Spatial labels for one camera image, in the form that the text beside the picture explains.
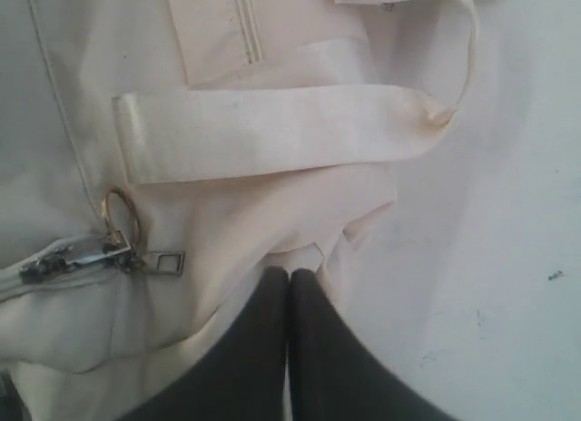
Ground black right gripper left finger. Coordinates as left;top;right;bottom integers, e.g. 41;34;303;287
122;267;289;421

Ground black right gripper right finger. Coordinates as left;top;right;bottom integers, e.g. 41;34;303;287
288;269;452;421

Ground gold zipper pull ring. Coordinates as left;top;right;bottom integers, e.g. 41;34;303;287
103;186;143;250

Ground cream fabric duffel bag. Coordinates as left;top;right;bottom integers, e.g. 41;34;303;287
1;0;479;420

